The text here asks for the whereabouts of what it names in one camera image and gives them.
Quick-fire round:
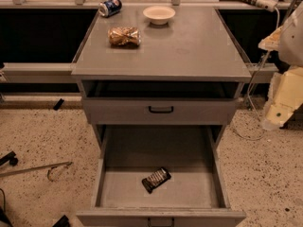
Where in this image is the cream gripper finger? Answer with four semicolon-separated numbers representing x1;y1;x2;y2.
261;66;303;131

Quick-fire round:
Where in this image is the small black block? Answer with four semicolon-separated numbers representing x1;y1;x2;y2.
53;98;64;111

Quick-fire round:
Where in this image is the white cable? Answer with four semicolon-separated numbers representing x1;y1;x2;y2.
232;7;281;142

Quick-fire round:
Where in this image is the black drawer handle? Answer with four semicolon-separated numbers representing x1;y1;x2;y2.
148;106;174;114

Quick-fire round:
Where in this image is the metal rod on floor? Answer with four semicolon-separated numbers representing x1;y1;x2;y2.
0;162;73;178

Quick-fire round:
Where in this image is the black clamp on floor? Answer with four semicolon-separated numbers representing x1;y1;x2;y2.
0;151;18;166

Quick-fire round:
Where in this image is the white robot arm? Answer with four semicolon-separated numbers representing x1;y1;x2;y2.
258;2;303;131

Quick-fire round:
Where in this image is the blue pepsi can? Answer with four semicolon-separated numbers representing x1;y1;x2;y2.
98;0;122;18

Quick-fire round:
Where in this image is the grey drawer cabinet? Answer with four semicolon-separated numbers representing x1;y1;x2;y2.
72;5;250;140

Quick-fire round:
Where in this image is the rxbar chocolate bar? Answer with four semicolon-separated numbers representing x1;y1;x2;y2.
141;167;171;194

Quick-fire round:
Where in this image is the closed grey drawer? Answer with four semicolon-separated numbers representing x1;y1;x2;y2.
82;98;236;125

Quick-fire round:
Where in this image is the white bowl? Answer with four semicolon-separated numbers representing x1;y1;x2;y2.
143;6;175;26

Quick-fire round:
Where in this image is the gold foil snack bag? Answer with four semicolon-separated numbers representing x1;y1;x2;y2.
108;26;141;46

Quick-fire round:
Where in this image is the open grey drawer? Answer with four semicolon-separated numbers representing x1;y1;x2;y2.
77;126;245;227

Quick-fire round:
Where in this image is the black object bottom left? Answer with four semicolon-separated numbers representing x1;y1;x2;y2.
52;215;71;227

